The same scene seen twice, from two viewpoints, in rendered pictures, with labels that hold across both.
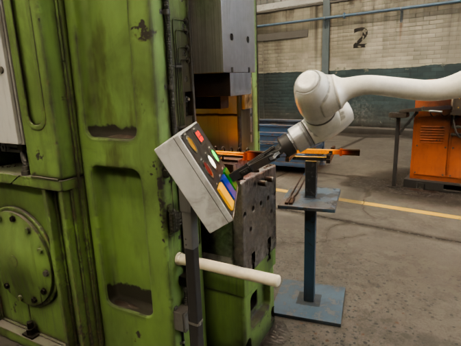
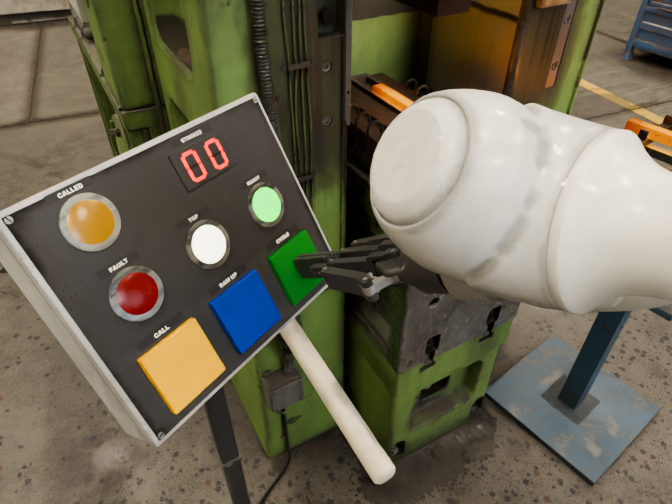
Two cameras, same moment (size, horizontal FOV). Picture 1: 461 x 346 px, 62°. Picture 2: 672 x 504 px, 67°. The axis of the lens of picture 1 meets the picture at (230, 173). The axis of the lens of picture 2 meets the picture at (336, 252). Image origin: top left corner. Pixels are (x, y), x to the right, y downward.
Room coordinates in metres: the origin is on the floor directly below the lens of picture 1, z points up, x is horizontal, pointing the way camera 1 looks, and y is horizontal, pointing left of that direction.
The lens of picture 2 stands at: (0.87, -0.31, 1.46)
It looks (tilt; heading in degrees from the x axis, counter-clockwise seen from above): 40 degrees down; 32
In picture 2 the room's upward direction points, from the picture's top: straight up
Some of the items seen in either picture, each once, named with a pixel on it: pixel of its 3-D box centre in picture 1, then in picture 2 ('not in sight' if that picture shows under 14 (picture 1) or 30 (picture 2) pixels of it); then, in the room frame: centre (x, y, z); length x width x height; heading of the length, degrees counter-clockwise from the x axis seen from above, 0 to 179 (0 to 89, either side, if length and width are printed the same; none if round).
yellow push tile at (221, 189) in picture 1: (224, 196); (182, 364); (1.08, 0.02, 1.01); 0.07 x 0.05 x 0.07; 176
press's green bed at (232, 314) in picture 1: (215, 290); (391, 333); (1.87, 0.11, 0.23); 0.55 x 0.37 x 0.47; 61
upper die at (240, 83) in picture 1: (200, 84); not in sight; (1.82, 0.12, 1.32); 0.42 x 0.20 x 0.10; 61
